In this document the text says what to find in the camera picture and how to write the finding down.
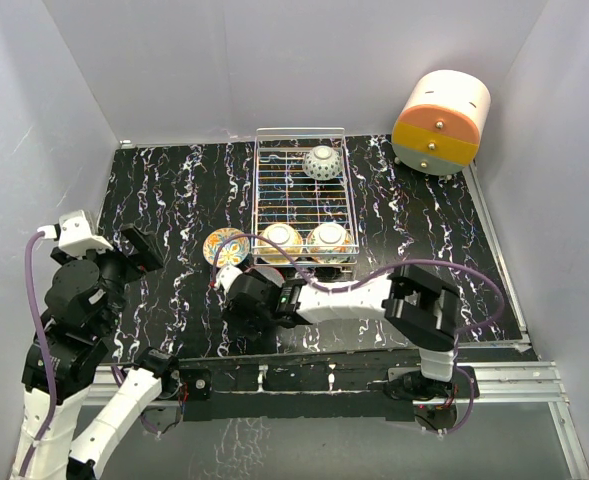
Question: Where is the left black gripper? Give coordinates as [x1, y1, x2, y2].
[55, 223, 162, 333]

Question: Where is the black front mounting bar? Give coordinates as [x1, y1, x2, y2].
[179, 348, 480, 424]

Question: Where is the white orange flower bowl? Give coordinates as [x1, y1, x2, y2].
[306, 222, 355, 264]

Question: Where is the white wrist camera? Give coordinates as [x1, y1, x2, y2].
[58, 210, 113, 258]
[213, 265, 243, 292]

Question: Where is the orange blue floral bowl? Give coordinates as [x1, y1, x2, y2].
[202, 227, 250, 268]

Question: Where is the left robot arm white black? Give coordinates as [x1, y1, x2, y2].
[10, 218, 181, 479]

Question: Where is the yellow teal sun bowl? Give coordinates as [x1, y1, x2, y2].
[257, 223, 303, 265]

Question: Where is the round pastel drawer cabinet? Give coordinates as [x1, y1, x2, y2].
[391, 70, 491, 177]

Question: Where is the grey red-rimmed patterned bowl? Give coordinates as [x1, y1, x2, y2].
[247, 265, 285, 286]

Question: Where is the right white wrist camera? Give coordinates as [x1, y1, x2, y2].
[213, 265, 243, 292]

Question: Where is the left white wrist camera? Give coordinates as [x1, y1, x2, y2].
[58, 210, 113, 258]

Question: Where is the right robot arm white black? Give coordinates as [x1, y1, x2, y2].
[214, 265, 459, 397]

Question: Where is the white wire dish rack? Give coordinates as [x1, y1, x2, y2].
[251, 127, 360, 271]

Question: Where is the blue patterned bowl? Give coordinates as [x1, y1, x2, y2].
[302, 145, 343, 181]

